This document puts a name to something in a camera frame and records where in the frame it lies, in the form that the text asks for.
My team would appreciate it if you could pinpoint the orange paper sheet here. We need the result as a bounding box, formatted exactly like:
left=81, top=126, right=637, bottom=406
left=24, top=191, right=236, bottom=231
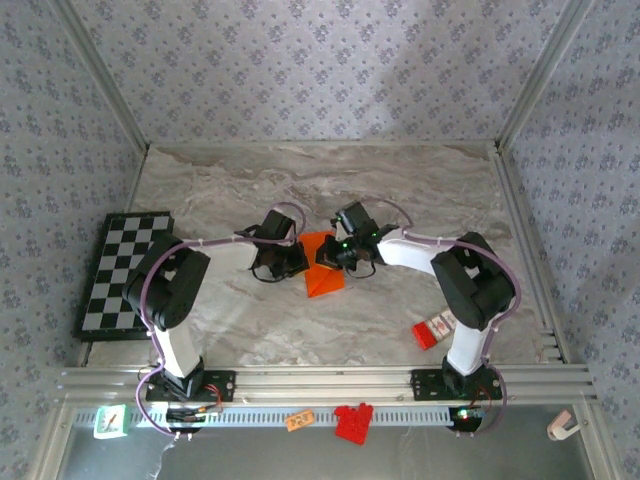
left=298, top=230, right=347, bottom=299

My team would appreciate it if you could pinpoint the playing card box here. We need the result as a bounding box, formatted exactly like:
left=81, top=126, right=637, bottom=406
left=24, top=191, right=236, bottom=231
left=425, top=307, right=462, bottom=344

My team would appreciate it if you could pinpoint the orange paper tag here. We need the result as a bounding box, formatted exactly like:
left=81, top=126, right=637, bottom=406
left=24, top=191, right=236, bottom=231
left=284, top=408, right=316, bottom=434

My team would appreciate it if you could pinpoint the black grey chessboard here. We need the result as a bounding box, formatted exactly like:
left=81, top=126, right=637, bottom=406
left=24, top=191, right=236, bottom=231
left=74, top=211, right=176, bottom=343

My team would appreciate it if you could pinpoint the red toy brick cluster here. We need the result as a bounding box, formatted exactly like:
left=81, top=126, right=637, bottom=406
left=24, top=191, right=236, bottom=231
left=333, top=401, right=375, bottom=446

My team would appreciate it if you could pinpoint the grey metal shelf panel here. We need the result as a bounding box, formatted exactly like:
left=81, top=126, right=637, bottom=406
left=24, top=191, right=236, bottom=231
left=64, top=424, right=596, bottom=480

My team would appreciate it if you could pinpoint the green and white card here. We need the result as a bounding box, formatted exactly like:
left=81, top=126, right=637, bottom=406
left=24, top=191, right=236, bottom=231
left=93, top=403, right=132, bottom=441

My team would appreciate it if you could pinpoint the beige clip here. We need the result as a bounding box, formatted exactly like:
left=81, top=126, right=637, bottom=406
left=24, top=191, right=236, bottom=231
left=545, top=409, right=582, bottom=442

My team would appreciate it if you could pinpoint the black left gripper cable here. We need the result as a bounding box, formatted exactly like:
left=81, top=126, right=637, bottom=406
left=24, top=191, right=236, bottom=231
left=249, top=264, right=286, bottom=284

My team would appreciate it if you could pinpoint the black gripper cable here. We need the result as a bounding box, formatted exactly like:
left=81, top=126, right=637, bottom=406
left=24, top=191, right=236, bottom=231
left=344, top=259, right=377, bottom=280
left=249, top=264, right=286, bottom=284

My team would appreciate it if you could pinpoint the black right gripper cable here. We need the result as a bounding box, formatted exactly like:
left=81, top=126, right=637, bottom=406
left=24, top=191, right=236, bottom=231
left=344, top=259, right=377, bottom=280

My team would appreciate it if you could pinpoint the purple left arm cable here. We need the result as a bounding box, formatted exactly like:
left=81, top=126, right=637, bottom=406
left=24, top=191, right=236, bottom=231
left=134, top=201, right=307, bottom=441

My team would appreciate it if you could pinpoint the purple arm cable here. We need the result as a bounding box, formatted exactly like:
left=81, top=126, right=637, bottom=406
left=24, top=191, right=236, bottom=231
left=367, top=197, right=524, bottom=440
left=134, top=201, right=307, bottom=441

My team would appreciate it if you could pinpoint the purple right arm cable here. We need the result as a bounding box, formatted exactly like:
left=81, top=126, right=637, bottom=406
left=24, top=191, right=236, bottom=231
left=367, top=197, right=524, bottom=440

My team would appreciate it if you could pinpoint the aluminium rail beam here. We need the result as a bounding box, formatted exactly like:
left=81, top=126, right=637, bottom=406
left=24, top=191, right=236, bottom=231
left=57, top=364, right=599, bottom=406

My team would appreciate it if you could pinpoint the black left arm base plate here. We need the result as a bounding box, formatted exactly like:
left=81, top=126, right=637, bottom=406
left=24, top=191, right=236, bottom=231
left=145, top=368, right=237, bottom=404

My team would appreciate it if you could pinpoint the red black left wire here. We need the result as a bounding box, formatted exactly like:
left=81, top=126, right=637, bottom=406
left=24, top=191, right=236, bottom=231
left=202, top=383, right=225, bottom=414

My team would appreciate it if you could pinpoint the red black wire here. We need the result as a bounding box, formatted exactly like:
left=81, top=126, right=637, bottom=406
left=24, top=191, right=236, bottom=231
left=202, top=383, right=225, bottom=414
left=472, top=385, right=496, bottom=414

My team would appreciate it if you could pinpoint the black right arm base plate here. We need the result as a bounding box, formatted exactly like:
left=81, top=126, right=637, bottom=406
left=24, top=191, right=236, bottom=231
left=410, top=368, right=504, bottom=402

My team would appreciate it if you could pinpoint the grey slotted cable duct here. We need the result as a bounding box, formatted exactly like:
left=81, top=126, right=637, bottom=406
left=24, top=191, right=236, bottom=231
left=69, top=404, right=501, bottom=429

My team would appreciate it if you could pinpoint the aluminium side rail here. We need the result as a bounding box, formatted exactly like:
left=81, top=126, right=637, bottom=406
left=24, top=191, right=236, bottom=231
left=492, top=144, right=571, bottom=364

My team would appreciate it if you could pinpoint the red black right wire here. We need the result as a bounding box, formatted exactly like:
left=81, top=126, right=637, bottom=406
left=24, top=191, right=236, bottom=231
left=472, top=385, right=496, bottom=414

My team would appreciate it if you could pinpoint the aluminium corner post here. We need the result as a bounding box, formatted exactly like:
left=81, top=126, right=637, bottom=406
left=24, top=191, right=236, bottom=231
left=47, top=0, right=151, bottom=154
left=497, top=0, right=599, bottom=151

